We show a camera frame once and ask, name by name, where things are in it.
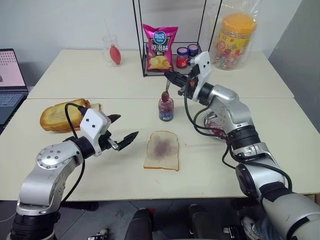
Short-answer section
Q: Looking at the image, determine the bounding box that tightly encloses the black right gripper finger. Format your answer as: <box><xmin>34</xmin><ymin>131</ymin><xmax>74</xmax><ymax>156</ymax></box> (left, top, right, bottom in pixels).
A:
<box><xmin>163</xmin><ymin>70</ymin><xmax>187</xmax><ymax>81</ymax></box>
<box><xmin>166</xmin><ymin>75</ymin><xmax>188</xmax><ymax>89</ymax></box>

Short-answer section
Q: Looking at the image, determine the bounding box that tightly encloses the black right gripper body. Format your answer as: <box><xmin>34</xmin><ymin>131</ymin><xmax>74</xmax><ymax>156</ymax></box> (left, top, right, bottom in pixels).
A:
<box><xmin>178</xmin><ymin>71</ymin><xmax>199</xmax><ymax>98</ymax></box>

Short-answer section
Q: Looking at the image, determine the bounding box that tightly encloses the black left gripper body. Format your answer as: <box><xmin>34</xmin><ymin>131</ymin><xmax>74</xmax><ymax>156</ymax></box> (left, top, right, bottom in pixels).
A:
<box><xmin>98</xmin><ymin>129</ymin><xmax>119</xmax><ymax>153</ymax></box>

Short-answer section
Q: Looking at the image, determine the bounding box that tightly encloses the metal spoon with jam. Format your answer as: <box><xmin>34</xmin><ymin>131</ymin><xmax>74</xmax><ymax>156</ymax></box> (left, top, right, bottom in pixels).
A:
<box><xmin>161</xmin><ymin>80</ymin><xmax>172</xmax><ymax>104</ymax></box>

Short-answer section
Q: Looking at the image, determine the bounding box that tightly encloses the red jam jar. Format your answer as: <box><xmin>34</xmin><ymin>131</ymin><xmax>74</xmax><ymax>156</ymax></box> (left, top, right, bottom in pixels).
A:
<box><xmin>176</xmin><ymin>46</ymin><xmax>190</xmax><ymax>70</ymax></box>

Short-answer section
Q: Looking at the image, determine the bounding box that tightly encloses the jam jar with blue lid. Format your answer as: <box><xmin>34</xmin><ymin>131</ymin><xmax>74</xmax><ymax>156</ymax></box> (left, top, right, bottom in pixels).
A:
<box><xmin>187</xmin><ymin>44</ymin><xmax>200</xmax><ymax>61</ymax></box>

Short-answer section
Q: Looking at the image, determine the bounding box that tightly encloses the open glass jam jar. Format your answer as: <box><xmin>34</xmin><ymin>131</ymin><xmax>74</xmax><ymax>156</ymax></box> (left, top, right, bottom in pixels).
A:
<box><xmin>157</xmin><ymin>97</ymin><xmax>175</xmax><ymax>123</ymax></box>

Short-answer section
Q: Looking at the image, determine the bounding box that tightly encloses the white bread slice with jam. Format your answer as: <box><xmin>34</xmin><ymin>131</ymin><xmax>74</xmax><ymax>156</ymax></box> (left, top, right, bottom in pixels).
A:
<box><xmin>143</xmin><ymin>129</ymin><xmax>180</xmax><ymax>173</ymax></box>

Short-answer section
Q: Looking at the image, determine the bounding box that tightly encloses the jam-stained clear plastic wrapper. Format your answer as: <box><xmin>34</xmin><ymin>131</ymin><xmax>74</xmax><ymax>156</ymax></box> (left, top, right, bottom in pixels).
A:
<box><xmin>203</xmin><ymin>111</ymin><xmax>228</xmax><ymax>139</ymax></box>

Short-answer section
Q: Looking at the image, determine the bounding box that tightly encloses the toasted bread loaf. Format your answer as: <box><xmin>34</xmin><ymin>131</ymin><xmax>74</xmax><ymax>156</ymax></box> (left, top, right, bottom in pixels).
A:
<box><xmin>39</xmin><ymin>98</ymin><xmax>102</xmax><ymax>134</ymax></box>

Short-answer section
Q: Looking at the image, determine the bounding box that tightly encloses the pink potato chips bag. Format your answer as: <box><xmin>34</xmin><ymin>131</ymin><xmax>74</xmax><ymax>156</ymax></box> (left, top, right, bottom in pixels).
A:
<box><xmin>142</xmin><ymin>23</ymin><xmax>179</xmax><ymax>74</ymax></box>

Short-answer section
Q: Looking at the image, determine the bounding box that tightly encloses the candy jar with orange lid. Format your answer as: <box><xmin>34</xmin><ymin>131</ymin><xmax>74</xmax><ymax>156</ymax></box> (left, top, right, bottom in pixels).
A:
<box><xmin>214</xmin><ymin>13</ymin><xmax>258</xmax><ymax>71</ymax></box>

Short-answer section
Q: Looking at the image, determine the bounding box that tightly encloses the red rubber bulb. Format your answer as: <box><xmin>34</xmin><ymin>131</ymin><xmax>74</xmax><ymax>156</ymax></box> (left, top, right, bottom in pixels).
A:
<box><xmin>108</xmin><ymin>43</ymin><xmax>122</xmax><ymax>67</ymax></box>

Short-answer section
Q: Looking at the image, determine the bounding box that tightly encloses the clear glass cup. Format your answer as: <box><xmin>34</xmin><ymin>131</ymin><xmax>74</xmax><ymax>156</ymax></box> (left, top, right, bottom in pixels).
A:
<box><xmin>101</xmin><ymin>34</ymin><xmax>119</xmax><ymax>67</ymax></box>

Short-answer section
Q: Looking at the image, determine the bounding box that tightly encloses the clear drinking straw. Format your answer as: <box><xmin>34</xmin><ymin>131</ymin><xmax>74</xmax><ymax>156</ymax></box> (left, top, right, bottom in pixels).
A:
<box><xmin>103</xmin><ymin>18</ymin><xmax>113</xmax><ymax>63</ymax></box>

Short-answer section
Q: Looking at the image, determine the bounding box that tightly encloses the dark rounded shape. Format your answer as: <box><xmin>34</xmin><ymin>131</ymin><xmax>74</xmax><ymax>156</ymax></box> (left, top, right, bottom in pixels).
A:
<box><xmin>130</xmin><ymin>207</ymin><xmax>154</xmax><ymax>240</ymax></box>
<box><xmin>187</xmin><ymin>203</ymin><xmax>209</xmax><ymax>240</ymax></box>

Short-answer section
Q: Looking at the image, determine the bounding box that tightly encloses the small black floor object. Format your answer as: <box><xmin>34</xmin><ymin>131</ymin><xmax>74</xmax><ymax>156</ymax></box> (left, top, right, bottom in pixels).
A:
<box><xmin>91</xmin><ymin>227</ymin><xmax>109</xmax><ymax>240</ymax></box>

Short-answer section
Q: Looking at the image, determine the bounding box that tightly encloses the clear plastic bag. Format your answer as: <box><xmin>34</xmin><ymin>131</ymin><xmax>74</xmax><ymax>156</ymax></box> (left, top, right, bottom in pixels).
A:
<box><xmin>208</xmin><ymin>0</ymin><xmax>261</xmax><ymax>73</ymax></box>

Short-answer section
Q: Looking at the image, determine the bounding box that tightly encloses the open laptop computer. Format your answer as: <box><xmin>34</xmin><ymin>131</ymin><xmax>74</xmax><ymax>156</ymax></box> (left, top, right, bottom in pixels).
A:
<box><xmin>0</xmin><ymin>48</ymin><xmax>29</xmax><ymax>126</ymax></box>

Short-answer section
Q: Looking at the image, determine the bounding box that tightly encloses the white sneaker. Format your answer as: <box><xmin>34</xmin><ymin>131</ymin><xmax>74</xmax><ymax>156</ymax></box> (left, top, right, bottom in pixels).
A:
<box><xmin>241</xmin><ymin>215</ymin><xmax>264</xmax><ymax>240</ymax></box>

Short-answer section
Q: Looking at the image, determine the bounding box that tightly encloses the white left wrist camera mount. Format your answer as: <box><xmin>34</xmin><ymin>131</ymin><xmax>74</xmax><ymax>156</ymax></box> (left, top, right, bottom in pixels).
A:
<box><xmin>79</xmin><ymin>107</ymin><xmax>112</xmax><ymax>157</ymax></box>

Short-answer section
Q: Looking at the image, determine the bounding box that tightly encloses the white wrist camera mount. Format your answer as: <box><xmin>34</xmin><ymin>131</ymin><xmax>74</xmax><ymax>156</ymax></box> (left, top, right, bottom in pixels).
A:
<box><xmin>79</xmin><ymin>107</ymin><xmax>112</xmax><ymax>157</ymax></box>
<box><xmin>191</xmin><ymin>51</ymin><xmax>212</xmax><ymax>102</ymax></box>

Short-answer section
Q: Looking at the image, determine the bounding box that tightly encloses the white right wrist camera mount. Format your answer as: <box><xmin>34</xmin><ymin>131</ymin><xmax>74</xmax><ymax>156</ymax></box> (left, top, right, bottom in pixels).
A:
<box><xmin>191</xmin><ymin>51</ymin><xmax>212</xmax><ymax>102</ymax></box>

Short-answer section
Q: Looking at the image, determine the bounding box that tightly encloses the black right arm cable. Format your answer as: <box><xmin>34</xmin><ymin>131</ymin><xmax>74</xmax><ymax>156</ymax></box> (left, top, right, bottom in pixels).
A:
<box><xmin>183</xmin><ymin>84</ymin><xmax>293</xmax><ymax>194</ymax></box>

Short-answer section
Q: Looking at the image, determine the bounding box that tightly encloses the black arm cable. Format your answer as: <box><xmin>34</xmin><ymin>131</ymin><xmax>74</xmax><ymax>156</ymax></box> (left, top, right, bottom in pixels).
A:
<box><xmin>60</xmin><ymin>101</ymin><xmax>88</xmax><ymax>205</ymax></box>
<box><xmin>183</xmin><ymin>84</ymin><xmax>293</xmax><ymax>194</ymax></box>

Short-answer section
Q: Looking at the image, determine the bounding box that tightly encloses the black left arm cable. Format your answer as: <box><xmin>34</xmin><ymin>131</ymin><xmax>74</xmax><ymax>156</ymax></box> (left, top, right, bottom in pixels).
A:
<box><xmin>60</xmin><ymin>101</ymin><xmax>88</xmax><ymax>205</ymax></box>

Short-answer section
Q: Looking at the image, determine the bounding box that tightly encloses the black wire rack frame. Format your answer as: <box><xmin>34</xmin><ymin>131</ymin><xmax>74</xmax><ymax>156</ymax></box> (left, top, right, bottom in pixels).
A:
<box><xmin>132</xmin><ymin>0</ymin><xmax>224</xmax><ymax>79</ymax></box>

